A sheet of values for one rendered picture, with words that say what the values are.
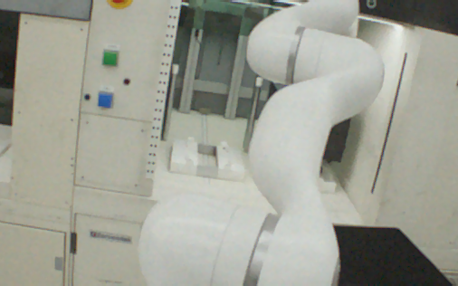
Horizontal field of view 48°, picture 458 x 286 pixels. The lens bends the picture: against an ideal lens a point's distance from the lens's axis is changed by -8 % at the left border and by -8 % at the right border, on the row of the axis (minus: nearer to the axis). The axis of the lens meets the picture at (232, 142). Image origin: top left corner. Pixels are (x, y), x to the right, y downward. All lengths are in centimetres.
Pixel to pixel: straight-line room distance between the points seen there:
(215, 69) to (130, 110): 92
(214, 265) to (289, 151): 18
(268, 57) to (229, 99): 129
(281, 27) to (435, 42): 53
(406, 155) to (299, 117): 67
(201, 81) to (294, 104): 145
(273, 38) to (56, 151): 69
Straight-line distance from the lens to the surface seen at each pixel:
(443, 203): 151
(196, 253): 58
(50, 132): 134
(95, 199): 138
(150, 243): 60
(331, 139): 154
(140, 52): 126
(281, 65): 85
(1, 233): 149
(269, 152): 68
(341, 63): 82
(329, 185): 160
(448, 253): 160
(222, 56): 216
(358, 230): 128
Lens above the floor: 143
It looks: 17 degrees down
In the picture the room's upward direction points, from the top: 10 degrees clockwise
